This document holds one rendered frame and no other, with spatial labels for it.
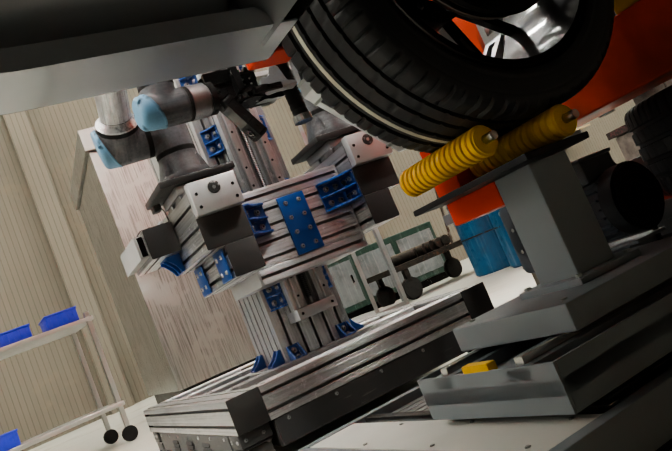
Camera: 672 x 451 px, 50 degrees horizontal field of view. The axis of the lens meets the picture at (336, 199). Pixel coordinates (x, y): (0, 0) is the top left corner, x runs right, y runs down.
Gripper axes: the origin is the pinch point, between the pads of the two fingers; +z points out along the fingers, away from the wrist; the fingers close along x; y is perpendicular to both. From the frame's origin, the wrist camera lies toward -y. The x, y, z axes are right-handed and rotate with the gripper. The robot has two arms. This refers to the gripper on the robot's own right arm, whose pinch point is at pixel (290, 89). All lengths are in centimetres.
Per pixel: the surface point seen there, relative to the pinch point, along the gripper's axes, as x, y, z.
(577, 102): -24, -27, 56
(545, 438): -56, -75, -17
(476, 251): 346, -62, 308
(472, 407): -36, -72, -12
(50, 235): 871, 167, 74
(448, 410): -29, -72, -12
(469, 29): -3, 4, 56
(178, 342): 399, -37, 60
